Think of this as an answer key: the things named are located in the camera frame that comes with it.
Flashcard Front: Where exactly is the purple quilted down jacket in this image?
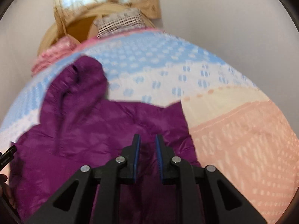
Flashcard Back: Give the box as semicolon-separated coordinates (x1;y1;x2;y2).
9;56;198;223

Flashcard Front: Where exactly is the person's left hand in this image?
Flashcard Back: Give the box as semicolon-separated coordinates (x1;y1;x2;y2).
0;174;16;209

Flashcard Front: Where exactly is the blue peach dotted bedspread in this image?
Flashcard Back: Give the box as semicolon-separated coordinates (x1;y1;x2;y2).
1;29;298;223

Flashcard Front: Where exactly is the pink folded blanket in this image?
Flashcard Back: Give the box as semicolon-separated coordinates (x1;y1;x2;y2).
31;35;81;77

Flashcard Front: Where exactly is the grey striped pillow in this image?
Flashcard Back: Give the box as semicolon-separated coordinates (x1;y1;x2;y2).
93;8;146;38

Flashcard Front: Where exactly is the cream wooden headboard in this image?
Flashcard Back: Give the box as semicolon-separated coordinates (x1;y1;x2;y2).
36;7;157;57

